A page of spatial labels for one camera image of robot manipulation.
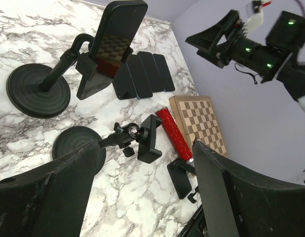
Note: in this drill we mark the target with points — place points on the right black folding stand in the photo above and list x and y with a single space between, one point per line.
178 170

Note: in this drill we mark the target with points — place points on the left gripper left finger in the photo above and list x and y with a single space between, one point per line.
50 200

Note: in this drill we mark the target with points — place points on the black clamp stand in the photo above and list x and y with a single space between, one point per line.
144 135

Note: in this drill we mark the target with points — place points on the black phone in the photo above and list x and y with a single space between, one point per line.
139 77
111 46
122 82

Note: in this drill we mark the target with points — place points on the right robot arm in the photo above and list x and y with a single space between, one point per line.
277 59

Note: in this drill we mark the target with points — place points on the red cylinder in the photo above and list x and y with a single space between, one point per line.
175 135

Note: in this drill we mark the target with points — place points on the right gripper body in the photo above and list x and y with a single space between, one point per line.
232 28

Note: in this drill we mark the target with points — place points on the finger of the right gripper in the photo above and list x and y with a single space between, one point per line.
216 53
210 37

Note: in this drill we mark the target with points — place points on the teal phone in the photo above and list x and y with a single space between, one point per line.
164 72

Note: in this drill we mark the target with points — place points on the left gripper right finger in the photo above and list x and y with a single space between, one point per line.
239 202

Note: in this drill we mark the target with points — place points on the wooden chessboard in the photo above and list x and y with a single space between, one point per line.
196 119

